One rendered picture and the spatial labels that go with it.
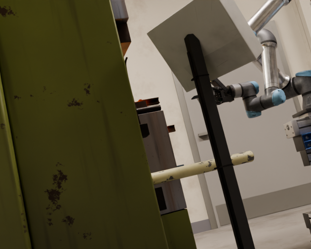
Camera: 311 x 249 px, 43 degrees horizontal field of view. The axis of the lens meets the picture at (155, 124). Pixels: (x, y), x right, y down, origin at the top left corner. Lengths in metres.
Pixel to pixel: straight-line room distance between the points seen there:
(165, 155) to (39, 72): 0.66
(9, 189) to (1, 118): 0.22
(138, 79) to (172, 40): 3.13
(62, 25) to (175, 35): 0.41
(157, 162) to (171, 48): 0.51
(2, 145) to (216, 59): 0.77
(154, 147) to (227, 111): 2.87
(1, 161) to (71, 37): 0.52
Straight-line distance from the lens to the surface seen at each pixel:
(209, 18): 1.37
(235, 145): 4.48
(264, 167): 4.54
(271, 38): 2.21
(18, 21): 1.51
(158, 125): 1.74
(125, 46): 1.91
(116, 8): 1.88
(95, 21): 1.53
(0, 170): 1.27
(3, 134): 1.28
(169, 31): 1.47
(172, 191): 1.72
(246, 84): 2.12
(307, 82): 2.46
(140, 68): 4.63
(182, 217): 1.73
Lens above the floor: 0.59
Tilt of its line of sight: 9 degrees up
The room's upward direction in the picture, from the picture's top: 14 degrees counter-clockwise
